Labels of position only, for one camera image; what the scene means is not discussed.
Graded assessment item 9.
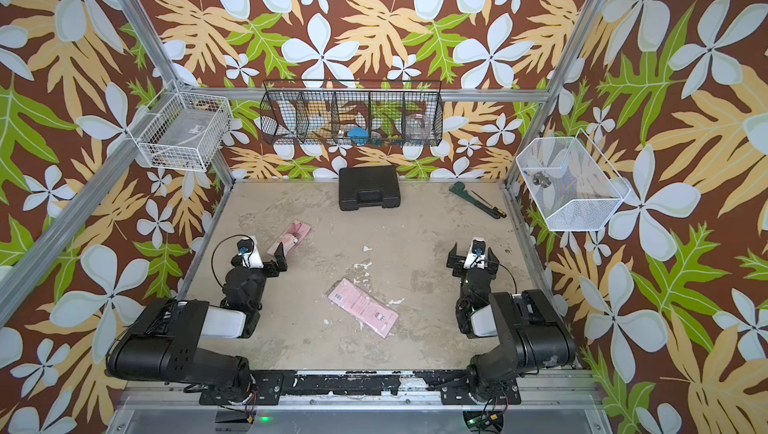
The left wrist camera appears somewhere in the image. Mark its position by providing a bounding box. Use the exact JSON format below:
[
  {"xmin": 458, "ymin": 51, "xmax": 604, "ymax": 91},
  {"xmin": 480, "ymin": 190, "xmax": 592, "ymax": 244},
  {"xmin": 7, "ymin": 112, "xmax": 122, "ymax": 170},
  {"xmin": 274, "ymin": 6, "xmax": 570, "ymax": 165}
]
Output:
[{"xmin": 237, "ymin": 236, "xmax": 264, "ymax": 269}]

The black wire basket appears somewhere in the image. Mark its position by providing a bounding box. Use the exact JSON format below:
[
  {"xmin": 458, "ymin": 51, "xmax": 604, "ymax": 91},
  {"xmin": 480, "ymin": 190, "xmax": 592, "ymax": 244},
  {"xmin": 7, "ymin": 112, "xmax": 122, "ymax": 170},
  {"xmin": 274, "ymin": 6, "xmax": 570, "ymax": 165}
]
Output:
[{"xmin": 257, "ymin": 79, "xmax": 444, "ymax": 146}]

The blue object in basket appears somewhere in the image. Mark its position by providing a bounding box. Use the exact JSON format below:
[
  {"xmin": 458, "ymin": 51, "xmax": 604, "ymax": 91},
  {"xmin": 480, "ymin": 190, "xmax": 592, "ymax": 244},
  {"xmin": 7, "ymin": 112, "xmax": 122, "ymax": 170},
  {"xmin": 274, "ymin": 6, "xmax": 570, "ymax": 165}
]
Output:
[{"xmin": 347, "ymin": 127, "xmax": 370, "ymax": 145}]

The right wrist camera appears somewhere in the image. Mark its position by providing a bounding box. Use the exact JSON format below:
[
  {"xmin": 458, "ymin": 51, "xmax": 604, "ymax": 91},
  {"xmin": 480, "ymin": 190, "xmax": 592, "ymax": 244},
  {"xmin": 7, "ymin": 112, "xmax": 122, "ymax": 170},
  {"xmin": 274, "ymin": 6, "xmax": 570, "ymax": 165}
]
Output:
[{"xmin": 463, "ymin": 237, "xmax": 487, "ymax": 270}]

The white mesh basket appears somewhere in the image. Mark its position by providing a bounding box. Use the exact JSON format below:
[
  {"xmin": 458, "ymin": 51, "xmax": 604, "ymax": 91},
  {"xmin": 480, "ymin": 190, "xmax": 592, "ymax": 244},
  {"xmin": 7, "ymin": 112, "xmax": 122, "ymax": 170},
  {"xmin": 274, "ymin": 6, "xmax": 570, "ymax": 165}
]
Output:
[{"xmin": 516, "ymin": 130, "xmax": 631, "ymax": 232}]

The dark object in mesh basket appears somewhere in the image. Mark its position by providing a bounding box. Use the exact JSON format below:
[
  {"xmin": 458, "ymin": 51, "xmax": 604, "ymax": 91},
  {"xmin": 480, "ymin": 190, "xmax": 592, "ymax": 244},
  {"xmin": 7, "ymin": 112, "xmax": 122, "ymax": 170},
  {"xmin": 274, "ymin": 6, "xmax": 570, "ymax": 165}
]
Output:
[{"xmin": 532, "ymin": 172, "xmax": 552, "ymax": 188}]

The black plastic tool case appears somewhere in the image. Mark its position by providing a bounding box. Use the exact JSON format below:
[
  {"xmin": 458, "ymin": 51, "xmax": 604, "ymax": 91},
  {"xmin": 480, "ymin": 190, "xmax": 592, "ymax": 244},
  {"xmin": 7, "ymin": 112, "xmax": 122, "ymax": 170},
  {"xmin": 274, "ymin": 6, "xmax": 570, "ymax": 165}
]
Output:
[{"xmin": 338, "ymin": 165, "xmax": 402, "ymax": 211}]

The green pipe wrench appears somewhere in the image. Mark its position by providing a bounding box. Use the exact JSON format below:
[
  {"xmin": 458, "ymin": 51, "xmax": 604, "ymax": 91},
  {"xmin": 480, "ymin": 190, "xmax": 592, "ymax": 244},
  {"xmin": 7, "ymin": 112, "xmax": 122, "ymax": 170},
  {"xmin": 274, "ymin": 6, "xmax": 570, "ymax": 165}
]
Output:
[{"xmin": 449, "ymin": 182, "xmax": 507, "ymax": 219}]

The white wire basket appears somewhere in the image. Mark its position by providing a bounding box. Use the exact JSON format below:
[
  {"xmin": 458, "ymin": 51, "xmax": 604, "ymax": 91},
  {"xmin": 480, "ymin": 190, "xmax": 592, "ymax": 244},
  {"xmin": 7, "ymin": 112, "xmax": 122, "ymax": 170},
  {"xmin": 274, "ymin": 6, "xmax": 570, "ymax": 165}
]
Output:
[{"xmin": 129, "ymin": 81, "xmax": 233, "ymax": 172}]

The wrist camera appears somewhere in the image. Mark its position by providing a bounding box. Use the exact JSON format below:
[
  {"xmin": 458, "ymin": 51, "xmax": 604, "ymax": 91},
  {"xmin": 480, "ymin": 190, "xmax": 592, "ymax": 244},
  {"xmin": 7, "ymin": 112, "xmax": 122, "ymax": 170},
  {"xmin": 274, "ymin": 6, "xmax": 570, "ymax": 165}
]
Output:
[
  {"xmin": 237, "ymin": 236, "xmax": 264, "ymax": 269},
  {"xmin": 463, "ymin": 237, "xmax": 487, "ymax": 270}
]

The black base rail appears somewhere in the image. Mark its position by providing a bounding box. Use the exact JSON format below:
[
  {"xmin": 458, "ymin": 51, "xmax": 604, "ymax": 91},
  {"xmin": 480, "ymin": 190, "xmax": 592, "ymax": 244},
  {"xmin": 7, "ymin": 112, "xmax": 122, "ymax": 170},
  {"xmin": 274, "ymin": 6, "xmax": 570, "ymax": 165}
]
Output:
[{"xmin": 200, "ymin": 369, "xmax": 521, "ymax": 407}]

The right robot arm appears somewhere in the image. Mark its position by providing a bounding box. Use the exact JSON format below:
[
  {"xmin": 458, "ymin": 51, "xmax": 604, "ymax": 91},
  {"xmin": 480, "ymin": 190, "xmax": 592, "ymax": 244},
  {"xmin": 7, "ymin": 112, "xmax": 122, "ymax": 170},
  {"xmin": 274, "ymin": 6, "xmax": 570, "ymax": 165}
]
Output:
[{"xmin": 437, "ymin": 238, "xmax": 576, "ymax": 405}]

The pink ruler set pouch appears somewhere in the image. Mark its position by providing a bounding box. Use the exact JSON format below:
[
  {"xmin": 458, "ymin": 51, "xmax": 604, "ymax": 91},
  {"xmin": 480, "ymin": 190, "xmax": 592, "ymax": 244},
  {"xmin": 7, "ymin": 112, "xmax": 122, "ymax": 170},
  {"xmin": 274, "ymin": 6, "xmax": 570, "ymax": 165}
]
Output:
[{"xmin": 327, "ymin": 278, "xmax": 399, "ymax": 339}]

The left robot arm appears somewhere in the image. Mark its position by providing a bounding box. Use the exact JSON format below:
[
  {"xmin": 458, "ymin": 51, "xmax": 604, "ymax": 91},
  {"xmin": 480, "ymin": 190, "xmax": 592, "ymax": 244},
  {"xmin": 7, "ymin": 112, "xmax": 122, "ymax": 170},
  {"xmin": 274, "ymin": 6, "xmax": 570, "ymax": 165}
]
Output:
[{"xmin": 106, "ymin": 244, "xmax": 287, "ymax": 408}]

